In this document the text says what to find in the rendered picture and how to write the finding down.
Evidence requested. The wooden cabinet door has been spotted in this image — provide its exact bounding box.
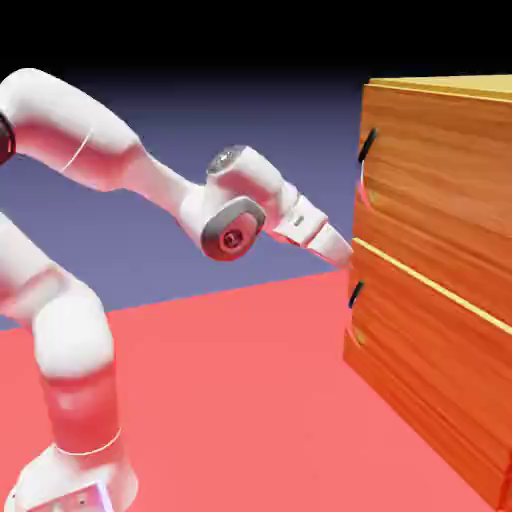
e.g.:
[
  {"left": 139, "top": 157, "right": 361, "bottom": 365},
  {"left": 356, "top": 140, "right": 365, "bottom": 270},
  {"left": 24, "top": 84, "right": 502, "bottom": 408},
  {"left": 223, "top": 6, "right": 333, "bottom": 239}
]
[
  {"left": 342, "top": 239, "right": 512, "bottom": 509},
  {"left": 352, "top": 83, "right": 512, "bottom": 326}
]

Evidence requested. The curved dark metal handle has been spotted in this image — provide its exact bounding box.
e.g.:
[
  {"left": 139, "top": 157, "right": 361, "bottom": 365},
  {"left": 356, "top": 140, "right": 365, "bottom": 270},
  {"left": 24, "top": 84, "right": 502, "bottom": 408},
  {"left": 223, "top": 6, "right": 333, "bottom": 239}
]
[
  {"left": 356, "top": 127, "right": 379, "bottom": 209},
  {"left": 346, "top": 280, "right": 366, "bottom": 348}
]

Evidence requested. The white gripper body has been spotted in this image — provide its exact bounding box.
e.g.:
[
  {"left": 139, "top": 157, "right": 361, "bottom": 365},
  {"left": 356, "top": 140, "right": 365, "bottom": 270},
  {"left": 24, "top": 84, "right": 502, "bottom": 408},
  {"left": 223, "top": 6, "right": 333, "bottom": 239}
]
[{"left": 306, "top": 221, "right": 355, "bottom": 270}]

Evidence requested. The wooden cabinet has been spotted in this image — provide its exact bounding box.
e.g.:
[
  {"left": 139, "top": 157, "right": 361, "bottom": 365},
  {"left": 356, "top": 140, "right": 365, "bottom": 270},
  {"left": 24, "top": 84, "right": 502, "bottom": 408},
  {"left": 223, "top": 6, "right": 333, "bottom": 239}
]
[{"left": 342, "top": 74, "right": 512, "bottom": 512}]

